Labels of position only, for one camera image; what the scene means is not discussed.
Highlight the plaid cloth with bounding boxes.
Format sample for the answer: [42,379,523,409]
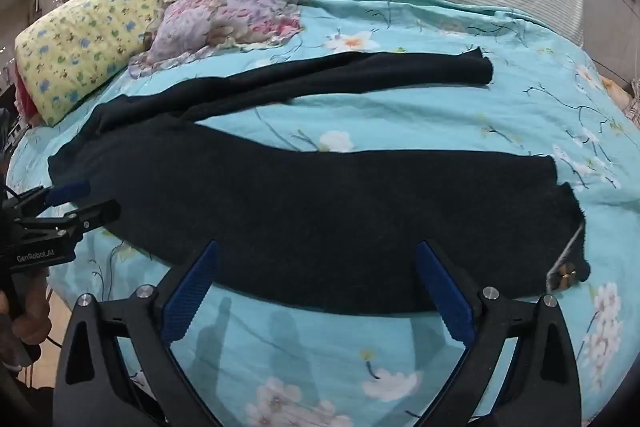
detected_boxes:
[622,79,640,128]

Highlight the beige cloth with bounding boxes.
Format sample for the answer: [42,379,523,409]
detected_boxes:
[601,76,632,110]

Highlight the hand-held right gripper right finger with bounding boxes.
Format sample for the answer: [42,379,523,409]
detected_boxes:
[415,239,583,427]

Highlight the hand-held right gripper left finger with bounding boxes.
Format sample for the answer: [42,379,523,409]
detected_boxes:
[52,239,223,427]

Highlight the red pink cloth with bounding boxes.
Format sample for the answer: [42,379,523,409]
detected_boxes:
[14,67,46,118]

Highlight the pink floral pillow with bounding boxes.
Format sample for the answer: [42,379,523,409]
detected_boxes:
[127,0,303,80]

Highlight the yellow patterned pillow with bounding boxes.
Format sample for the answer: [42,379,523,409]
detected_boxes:
[14,0,166,128]

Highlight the black pants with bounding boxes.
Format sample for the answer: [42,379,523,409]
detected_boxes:
[47,47,591,315]

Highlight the teal floral blanket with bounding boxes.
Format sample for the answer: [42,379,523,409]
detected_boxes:
[7,0,640,427]

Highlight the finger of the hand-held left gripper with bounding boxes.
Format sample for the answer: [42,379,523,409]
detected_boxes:
[47,199,122,239]
[9,180,92,219]

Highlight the person's left hand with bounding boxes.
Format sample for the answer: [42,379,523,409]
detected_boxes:
[0,274,53,373]

